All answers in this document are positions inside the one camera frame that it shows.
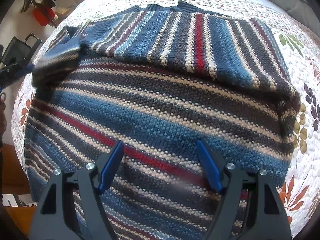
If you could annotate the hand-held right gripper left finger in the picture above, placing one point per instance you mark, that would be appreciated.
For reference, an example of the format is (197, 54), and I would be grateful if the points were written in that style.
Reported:
(111, 166)

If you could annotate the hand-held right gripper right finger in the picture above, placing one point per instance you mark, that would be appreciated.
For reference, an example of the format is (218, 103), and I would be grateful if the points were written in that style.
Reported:
(208, 166)

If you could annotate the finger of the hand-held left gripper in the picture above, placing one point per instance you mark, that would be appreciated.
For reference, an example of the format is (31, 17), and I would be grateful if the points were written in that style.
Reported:
(25, 70)

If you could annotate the striped knit sweater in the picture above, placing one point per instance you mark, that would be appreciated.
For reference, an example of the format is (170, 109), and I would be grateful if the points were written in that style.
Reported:
(160, 100)

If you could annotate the white floral quilt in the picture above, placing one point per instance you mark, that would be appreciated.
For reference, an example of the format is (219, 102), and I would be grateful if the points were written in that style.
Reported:
(295, 160)

